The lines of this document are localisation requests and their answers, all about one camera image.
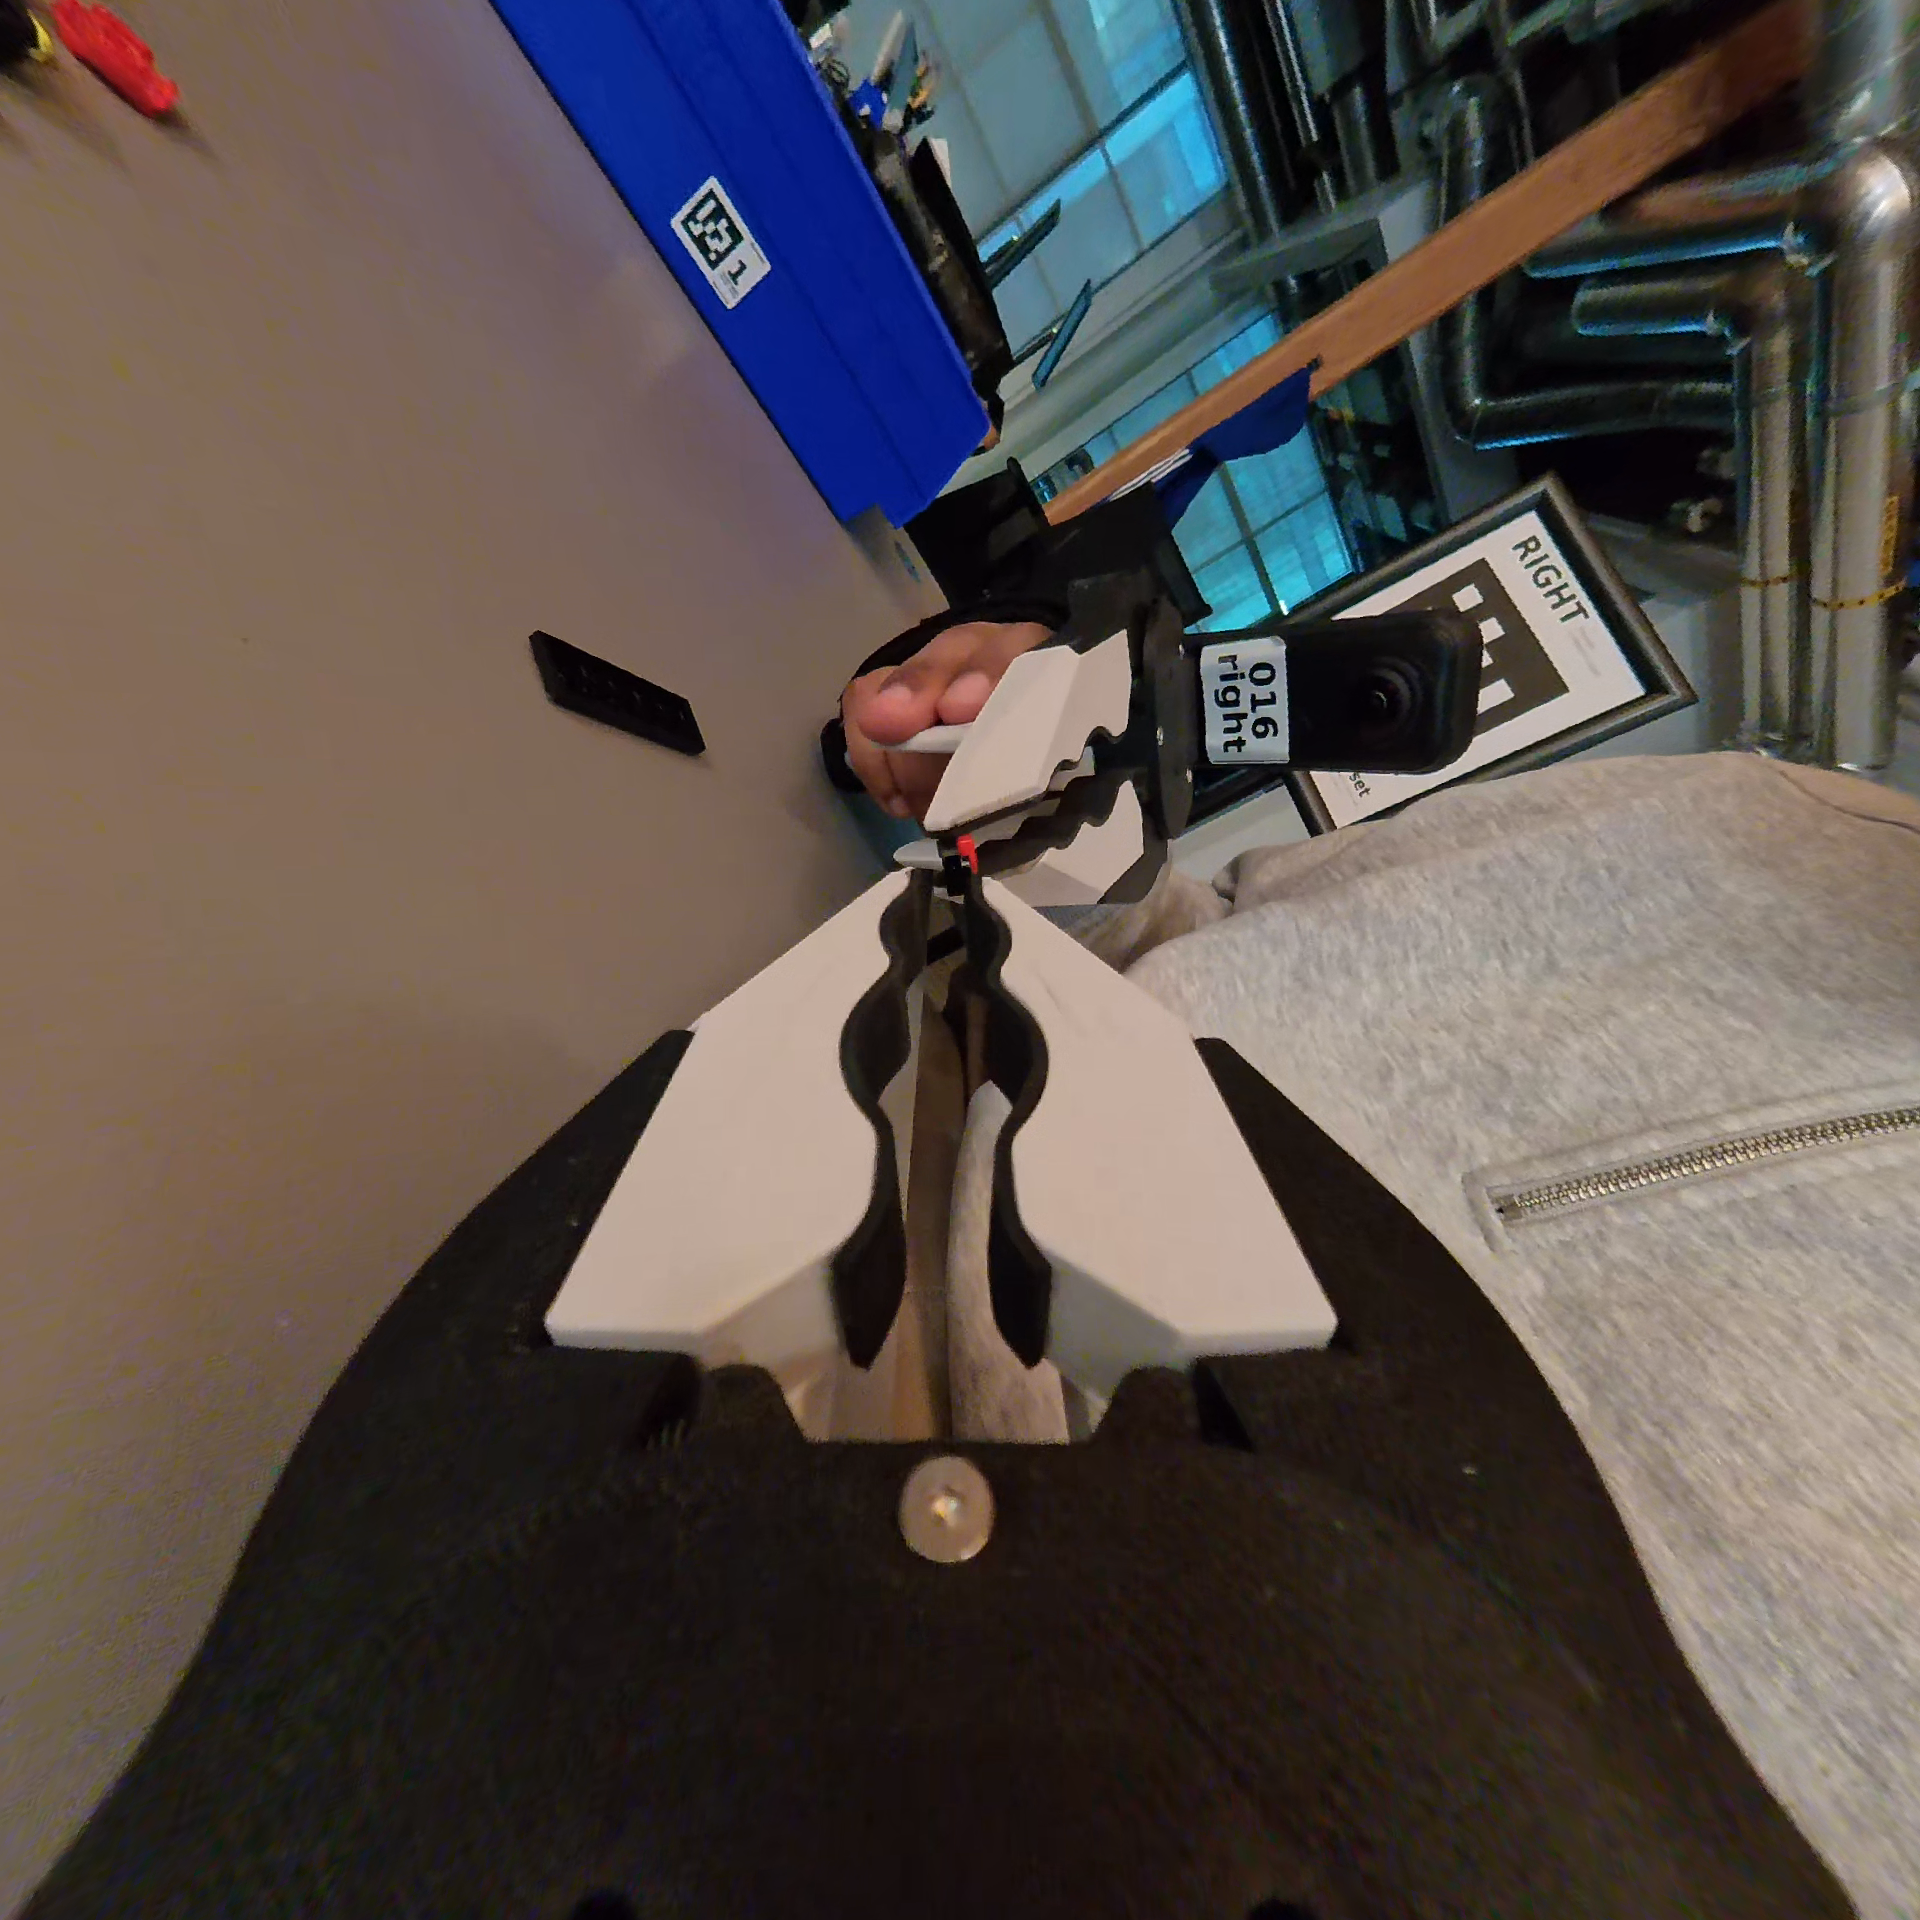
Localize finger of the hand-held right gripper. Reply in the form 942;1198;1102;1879
924;632;1160;833
896;773;1172;911

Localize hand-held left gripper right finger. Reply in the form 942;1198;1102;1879
958;877;1340;1402

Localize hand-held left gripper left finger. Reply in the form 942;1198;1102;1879
540;870;918;1428

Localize black lego plate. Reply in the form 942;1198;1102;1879
529;632;707;763

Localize person's right hand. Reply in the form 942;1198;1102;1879
839;618;1052;821

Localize grey sweatshirt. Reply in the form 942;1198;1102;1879
1067;744;1920;1920

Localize wooden beam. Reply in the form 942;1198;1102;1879
1047;0;1824;528

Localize metal ventilation pipes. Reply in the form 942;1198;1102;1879
1188;0;1920;773

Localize blue storage bin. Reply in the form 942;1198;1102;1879
492;0;994;528

